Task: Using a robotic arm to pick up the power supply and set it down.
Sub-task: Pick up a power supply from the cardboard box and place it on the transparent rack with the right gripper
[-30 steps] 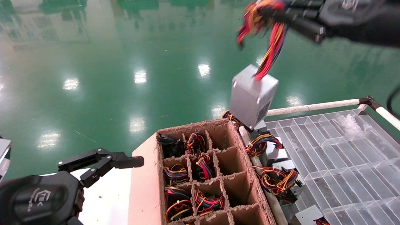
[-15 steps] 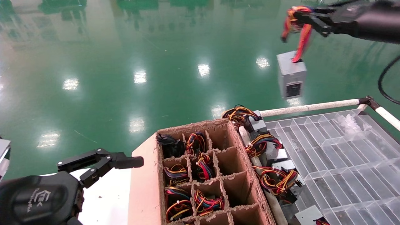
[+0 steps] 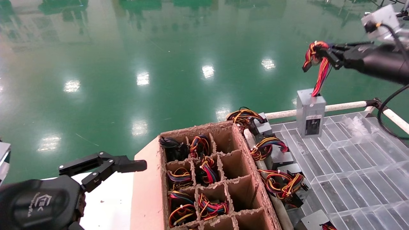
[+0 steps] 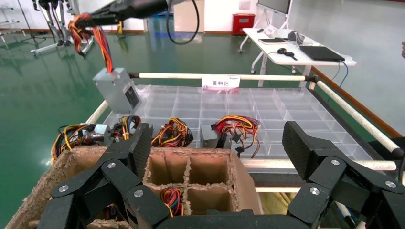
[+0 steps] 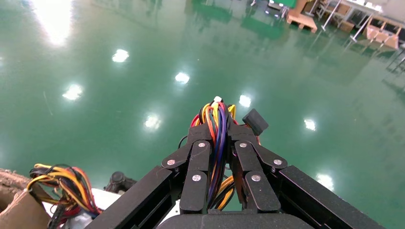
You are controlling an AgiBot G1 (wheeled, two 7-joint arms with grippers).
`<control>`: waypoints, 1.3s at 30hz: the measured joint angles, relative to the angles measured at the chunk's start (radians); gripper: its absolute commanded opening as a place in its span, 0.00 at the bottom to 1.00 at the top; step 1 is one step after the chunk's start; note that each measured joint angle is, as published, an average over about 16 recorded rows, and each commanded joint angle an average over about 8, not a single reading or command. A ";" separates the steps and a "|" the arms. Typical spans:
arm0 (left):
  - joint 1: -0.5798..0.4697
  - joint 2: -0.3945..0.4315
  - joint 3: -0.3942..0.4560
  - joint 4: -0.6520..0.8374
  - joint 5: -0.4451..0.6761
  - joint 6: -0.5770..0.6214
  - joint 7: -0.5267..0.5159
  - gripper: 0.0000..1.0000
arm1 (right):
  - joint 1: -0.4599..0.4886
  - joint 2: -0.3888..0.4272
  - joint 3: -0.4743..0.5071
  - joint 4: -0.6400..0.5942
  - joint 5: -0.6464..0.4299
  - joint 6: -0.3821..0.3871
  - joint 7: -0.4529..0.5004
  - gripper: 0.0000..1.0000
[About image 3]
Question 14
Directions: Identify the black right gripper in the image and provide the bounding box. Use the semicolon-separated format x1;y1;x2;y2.
323;41;409;85

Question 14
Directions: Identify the brown cardboard divider box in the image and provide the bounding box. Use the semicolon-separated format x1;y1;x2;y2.
129;121;283;230

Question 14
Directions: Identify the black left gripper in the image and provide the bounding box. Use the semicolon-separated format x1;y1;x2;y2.
0;175;85;230

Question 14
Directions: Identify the clear acrylic slotted tray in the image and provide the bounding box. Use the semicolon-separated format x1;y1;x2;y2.
271;110;409;230

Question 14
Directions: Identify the silver power supply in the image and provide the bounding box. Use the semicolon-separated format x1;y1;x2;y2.
199;156;221;185
294;209;337;230
297;41;331;138
250;136;294;170
226;107;274;136
198;193;229;221
259;163;310;209
190;134;212;159
167;167;194;189
168;191;198;228

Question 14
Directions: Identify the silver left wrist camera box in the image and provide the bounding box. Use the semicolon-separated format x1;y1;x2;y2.
0;141;12;186

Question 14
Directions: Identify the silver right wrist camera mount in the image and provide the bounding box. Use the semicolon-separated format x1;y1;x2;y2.
361;5;401;42

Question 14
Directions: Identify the power supply with black wires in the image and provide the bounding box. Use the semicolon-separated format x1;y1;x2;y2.
159;136;189;162

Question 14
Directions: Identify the black pipe joint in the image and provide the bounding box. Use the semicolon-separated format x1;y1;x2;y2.
366;98;389;113

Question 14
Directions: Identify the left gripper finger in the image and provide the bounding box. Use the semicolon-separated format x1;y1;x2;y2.
58;152;147;194

